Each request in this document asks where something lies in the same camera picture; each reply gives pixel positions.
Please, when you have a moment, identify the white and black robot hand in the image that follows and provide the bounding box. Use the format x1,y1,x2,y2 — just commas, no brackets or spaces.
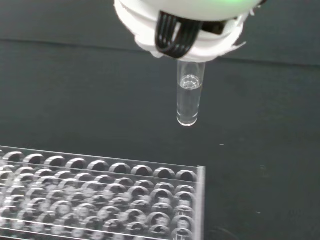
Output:
113,0,267,61

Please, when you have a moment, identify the black bench cloth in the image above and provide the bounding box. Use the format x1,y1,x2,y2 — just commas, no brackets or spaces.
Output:
0,0,320,240

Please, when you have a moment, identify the clear acrylic test tube rack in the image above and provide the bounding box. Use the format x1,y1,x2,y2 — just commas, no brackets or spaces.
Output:
0,145,207,240

